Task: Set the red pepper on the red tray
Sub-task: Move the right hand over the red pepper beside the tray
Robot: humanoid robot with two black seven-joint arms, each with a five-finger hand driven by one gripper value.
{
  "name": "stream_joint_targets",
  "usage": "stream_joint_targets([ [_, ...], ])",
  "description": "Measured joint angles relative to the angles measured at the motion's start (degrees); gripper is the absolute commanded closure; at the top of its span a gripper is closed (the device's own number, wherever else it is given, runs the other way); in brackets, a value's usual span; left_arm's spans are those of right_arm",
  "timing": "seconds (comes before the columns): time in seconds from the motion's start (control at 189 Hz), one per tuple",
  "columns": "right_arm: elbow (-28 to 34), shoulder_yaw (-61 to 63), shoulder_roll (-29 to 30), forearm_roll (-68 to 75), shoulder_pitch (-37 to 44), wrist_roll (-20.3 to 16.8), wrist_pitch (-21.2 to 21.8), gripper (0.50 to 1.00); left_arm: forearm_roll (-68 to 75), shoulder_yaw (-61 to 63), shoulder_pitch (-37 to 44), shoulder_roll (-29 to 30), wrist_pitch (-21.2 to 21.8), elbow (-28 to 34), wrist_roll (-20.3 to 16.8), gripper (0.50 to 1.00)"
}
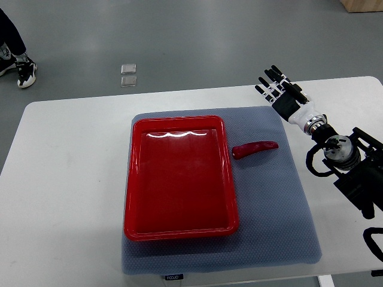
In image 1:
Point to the black white robotic hand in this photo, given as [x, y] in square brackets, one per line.
[289, 101]

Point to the red chili pepper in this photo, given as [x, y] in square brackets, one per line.
[247, 149]

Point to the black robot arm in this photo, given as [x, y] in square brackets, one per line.
[355, 159]

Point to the red plastic tray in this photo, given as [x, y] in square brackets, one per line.
[180, 183]

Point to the wooden box corner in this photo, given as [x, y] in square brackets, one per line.
[362, 6]

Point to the grey mesh mat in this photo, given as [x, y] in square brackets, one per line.
[275, 221]

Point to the upper metal floor plate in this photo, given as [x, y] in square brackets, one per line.
[128, 69]

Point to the black white sneaker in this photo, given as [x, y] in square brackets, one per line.
[26, 71]
[7, 64]

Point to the person's dark trouser leg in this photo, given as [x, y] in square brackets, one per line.
[10, 36]

